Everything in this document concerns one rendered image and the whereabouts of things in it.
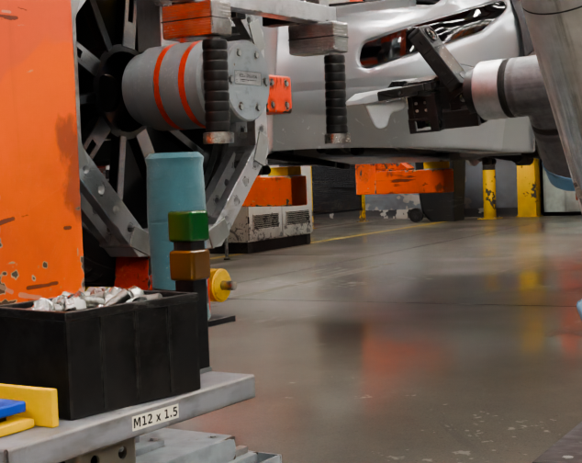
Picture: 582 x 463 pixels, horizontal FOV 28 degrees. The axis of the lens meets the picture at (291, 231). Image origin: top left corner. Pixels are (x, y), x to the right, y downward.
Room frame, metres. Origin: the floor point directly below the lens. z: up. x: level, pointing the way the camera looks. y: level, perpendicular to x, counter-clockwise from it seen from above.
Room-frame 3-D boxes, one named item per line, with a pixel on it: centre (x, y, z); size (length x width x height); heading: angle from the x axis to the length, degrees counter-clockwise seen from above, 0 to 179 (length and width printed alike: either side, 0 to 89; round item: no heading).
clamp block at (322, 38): (1.95, -0.06, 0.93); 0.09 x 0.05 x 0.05; 58
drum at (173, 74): (1.88, 0.15, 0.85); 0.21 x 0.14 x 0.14; 58
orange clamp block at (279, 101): (2.18, 0.04, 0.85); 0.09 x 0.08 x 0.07; 148
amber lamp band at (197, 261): (1.48, 0.13, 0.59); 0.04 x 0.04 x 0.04; 58
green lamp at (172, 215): (1.48, 0.13, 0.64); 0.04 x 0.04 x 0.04; 58
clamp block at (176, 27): (1.66, 0.12, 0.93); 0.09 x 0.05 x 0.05; 58
